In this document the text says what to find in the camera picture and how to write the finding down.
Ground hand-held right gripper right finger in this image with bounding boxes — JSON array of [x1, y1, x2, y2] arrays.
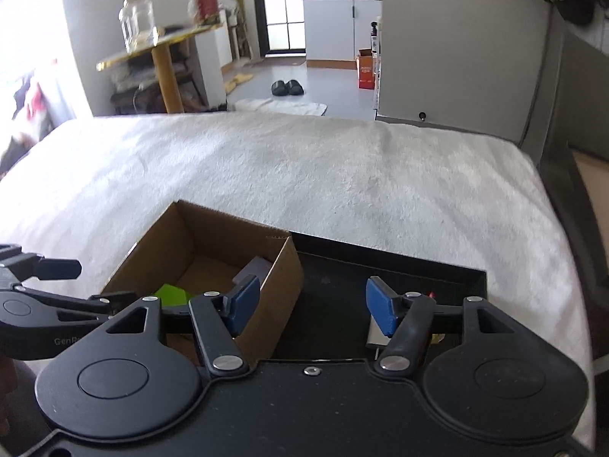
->
[[365, 276, 531, 378]]

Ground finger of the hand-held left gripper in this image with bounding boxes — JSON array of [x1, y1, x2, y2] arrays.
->
[[14, 290, 140, 325], [0, 244, 83, 291]]

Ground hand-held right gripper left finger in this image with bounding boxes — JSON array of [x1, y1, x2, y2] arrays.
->
[[102, 275, 261, 378]]

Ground white charger cube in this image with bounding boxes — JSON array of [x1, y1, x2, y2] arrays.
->
[[366, 321, 394, 351]]

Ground cardboard box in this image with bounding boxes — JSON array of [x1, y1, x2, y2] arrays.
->
[[100, 200, 305, 361]]

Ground grey block toy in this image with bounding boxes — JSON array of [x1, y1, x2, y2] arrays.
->
[[232, 256, 275, 287]]

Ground black tray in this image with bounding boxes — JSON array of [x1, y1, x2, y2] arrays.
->
[[273, 231, 489, 361]]

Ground green hexagonal block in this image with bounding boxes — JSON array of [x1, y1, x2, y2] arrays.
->
[[153, 284, 188, 306]]

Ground red white hanging clothes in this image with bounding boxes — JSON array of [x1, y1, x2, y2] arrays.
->
[[12, 74, 54, 123]]

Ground white floor mat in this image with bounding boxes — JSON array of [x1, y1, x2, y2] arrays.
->
[[234, 97, 328, 118]]

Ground plastic wrapped bundle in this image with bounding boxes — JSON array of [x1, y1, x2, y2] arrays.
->
[[110, 59, 196, 115]]

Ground round gold-edged table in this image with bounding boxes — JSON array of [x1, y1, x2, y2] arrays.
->
[[96, 24, 227, 114]]

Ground yellow slipper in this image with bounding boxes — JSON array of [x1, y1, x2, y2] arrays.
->
[[223, 72, 256, 94]]

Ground black framed brown board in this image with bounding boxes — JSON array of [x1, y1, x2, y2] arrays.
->
[[537, 140, 609, 378]]

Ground red carton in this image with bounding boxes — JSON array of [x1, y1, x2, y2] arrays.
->
[[356, 49, 379, 90]]

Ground white low cabinet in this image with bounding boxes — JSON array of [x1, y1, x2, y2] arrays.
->
[[194, 26, 234, 108]]

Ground dark doormat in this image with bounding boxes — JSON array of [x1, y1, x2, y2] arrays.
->
[[259, 56, 308, 68]]

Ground large glass jar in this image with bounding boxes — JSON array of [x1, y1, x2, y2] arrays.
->
[[118, 0, 158, 53]]

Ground white kitchen cabinet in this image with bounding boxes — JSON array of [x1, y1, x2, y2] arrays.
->
[[302, 0, 383, 70]]

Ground black framed glass door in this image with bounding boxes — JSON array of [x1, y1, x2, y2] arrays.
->
[[252, 0, 308, 56]]

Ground red canister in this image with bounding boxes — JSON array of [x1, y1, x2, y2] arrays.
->
[[195, 0, 220, 26]]

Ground dark leaning board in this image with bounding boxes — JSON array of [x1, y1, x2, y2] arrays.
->
[[559, 29, 609, 154]]

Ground grey wall cable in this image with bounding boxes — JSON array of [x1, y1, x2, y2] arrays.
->
[[520, 10, 555, 149]]

